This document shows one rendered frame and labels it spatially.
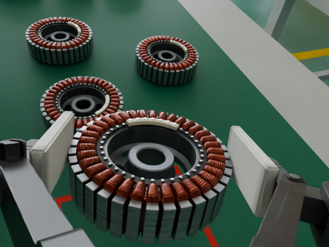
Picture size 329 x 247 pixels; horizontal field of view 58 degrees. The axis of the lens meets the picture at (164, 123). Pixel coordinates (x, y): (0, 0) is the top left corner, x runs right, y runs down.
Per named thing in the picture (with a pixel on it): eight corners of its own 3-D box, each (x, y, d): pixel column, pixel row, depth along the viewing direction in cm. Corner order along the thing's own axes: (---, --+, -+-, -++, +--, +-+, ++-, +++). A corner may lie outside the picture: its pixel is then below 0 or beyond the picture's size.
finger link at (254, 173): (266, 167, 15) (280, 168, 15) (230, 124, 22) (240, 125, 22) (254, 218, 16) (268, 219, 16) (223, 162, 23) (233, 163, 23)
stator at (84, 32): (48, 74, 49) (44, 55, 47) (18, 42, 54) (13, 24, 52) (105, 54, 55) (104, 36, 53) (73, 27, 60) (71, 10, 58)
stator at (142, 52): (167, 96, 49) (170, 78, 47) (122, 64, 54) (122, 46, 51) (207, 70, 56) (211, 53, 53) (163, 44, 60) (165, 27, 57)
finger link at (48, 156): (45, 206, 15) (29, 205, 15) (73, 151, 21) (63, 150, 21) (45, 151, 14) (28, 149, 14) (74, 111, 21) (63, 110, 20)
